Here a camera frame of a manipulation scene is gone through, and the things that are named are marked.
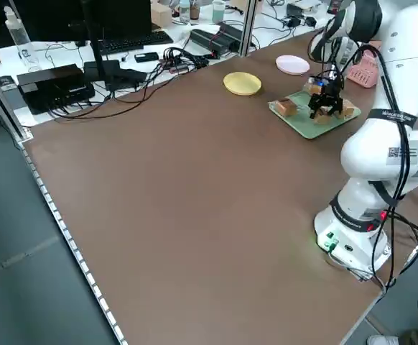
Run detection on clear-wrapped bread pack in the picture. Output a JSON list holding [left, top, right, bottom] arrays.
[[303, 77, 323, 96], [339, 98, 358, 120], [314, 107, 335, 126], [274, 99, 300, 118]]

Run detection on pale green mug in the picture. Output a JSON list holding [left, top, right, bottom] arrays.
[[211, 0, 227, 24]]

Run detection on aluminium table edge rail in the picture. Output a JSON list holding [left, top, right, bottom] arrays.
[[17, 142, 128, 345]]

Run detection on aluminium frame post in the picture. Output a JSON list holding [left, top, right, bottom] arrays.
[[238, 0, 257, 58], [0, 57, 34, 145]]

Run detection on yellow round plate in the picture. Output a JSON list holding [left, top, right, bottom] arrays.
[[223, 71, 262, 96]]

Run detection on small black device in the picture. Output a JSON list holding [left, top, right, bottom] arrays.
[[0, 74, 18, 91]]

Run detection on black cable hub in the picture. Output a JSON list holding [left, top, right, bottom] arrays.
[[162, 46, 210, 75]]

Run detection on small pink slotted basket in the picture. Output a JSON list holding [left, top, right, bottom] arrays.
[[348, 49, 380, 89]]

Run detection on clear plastic bottle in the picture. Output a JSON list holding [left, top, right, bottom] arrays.
[[3, 6, 42, 71]]

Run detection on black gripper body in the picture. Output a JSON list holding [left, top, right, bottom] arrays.
[[310, 70, 345, 97]]

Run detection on black keyboard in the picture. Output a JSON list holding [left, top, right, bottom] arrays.
[[99, 30, 175, 57]]

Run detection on black power supply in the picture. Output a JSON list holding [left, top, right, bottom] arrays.
[[218, 21, 244, 51], [190, 28, 233, 58]]

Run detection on white round plate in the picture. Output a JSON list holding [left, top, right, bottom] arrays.
[[275, 55, 311, 76]]

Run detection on small blue-capped bottle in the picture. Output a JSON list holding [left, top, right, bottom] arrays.
[[178, 0, 192, 24]]

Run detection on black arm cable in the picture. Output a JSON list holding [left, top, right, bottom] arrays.
[[316, 28, 418, 292]]

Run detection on green rectangular tray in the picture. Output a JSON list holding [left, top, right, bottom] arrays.
[[268, 86, 362, 141]]

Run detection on black computer monitor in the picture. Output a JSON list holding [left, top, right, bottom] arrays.
[[13, 0, 153, 43]]

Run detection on black power adapter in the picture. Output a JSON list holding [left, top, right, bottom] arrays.
[[285, 2, 305, 18]]

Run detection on black monitor stand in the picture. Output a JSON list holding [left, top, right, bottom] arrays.
[[81, 0, 121, 91]]

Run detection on brown cardboard box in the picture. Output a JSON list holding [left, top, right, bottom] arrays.
[[150, 0, 173, 28]]

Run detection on black equipment box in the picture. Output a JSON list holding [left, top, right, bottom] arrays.
[[17, 63, 96, 116]]

